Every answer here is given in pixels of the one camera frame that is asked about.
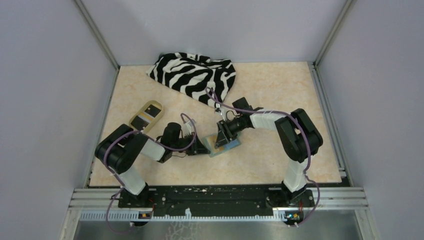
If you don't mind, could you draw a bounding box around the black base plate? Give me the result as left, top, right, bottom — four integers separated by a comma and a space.
118, 183, 315, 217

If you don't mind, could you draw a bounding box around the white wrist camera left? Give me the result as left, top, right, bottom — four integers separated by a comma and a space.
181, 120, 195, 137

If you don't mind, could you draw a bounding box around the beige oval tray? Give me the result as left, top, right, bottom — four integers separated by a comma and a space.
128, 100, 165, 133

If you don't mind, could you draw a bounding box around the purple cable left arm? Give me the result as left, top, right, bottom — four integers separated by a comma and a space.
102, 113, 199, 233

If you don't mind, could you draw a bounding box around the dark VIP card upper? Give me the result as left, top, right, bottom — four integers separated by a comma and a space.
145, 104, 161, 118

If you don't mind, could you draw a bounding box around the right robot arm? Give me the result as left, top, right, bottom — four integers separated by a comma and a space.
214, 97, 324, 206

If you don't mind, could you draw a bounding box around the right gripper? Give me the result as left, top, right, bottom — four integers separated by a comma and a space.
214, 115, 245, 149

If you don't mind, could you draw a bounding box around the green card holder wallet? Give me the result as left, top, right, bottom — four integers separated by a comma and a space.
201, 133, 242, 151

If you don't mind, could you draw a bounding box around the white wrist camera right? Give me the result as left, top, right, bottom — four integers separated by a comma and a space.
214, 103, 229, 121

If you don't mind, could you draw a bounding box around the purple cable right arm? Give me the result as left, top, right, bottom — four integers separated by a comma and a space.
204, 86, 322, 228

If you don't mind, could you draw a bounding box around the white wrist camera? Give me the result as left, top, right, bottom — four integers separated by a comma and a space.
214, 103, 229, 121
181, 120, 195, 137

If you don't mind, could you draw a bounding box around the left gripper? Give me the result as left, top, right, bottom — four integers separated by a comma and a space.
171, 131, 210, 156

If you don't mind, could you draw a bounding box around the zebra striped cloth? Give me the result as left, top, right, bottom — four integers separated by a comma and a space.
146, 52, 237, 108

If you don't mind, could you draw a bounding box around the dark VIP card lower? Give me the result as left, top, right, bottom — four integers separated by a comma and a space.
130, 116, 149, 131

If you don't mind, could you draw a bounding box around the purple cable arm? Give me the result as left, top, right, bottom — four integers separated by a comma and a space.
204, 86, 322, 228
102, 113, 199, 233

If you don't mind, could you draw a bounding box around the dark vip card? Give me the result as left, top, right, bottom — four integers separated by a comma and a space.
145, 104, 161, 118
130, 116, 149, 131

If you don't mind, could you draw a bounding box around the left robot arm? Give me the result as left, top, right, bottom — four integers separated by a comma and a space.
94, 122, 210, 207

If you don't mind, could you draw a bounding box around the aluminium front rail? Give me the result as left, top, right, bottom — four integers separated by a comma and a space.
59, 184, 379, 240

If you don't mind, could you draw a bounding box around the yellow card in holder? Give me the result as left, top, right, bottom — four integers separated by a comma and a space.
209, 144, 228, 158

